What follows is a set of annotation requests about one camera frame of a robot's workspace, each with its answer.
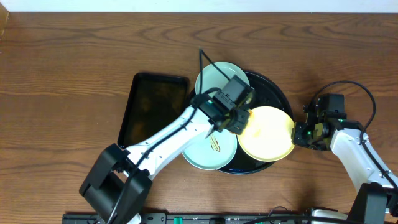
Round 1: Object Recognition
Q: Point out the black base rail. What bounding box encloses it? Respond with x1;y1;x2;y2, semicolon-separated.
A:
61;212;315;224

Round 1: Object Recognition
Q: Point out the round black tray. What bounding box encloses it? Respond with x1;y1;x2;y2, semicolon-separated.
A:
183;70;294;175

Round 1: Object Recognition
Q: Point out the black rectangular tray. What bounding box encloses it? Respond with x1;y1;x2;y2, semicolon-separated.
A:
117;72;189;148

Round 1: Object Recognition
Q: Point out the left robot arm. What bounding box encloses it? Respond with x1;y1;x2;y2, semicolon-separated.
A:
79;76;255;223

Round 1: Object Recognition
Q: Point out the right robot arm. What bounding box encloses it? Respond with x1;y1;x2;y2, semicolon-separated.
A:
292;94;397;223

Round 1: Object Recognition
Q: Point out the yellow plate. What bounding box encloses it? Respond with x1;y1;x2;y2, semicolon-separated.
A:
237;106;294;162

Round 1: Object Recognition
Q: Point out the light blue plate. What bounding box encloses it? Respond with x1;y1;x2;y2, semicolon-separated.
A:
182;130;238;170
201;62;249;93

